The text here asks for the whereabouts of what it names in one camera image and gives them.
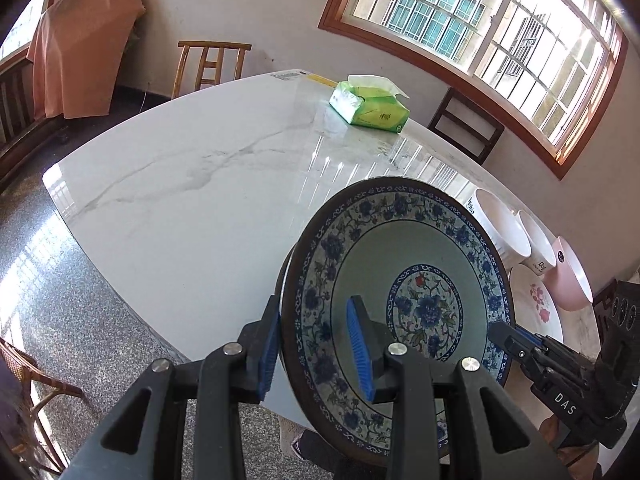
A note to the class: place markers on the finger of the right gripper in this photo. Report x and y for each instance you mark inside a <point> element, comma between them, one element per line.
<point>520,344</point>

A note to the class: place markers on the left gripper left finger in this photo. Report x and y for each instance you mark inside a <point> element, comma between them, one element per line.
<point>239,372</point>

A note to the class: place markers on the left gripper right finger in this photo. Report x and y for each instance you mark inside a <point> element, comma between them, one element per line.
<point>390,372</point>

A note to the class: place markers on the white plate pink roses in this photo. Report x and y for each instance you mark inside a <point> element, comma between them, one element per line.
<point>533,305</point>

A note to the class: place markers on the pink bowl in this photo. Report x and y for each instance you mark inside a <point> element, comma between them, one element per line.
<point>567,282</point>

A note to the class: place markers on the white bowl Dog print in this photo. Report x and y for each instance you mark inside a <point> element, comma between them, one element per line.
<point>542,259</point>

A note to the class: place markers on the white bowl rabbit pink base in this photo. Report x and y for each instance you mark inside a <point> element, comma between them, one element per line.
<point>507,235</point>

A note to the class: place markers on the blue floral plate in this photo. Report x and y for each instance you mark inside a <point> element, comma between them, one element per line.
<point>423,267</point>

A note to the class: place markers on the rattan chair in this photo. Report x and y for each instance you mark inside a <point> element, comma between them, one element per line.
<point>35,447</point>

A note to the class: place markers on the dark wooden chair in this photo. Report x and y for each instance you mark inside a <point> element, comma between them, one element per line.
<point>466,126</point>

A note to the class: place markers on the green tissue pack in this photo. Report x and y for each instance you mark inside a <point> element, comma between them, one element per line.
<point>370,101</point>

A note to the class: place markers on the brown framed window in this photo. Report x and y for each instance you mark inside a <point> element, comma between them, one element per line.
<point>546,69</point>

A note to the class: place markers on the light wooden chair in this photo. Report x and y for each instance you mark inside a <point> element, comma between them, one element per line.
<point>210,64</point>

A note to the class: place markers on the dark wooden bench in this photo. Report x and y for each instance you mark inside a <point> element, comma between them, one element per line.
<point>22,135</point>

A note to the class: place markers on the orange cloth cover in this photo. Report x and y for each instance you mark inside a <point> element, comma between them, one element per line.
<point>76,53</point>

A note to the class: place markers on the side window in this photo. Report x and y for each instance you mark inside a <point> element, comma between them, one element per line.
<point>23,30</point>

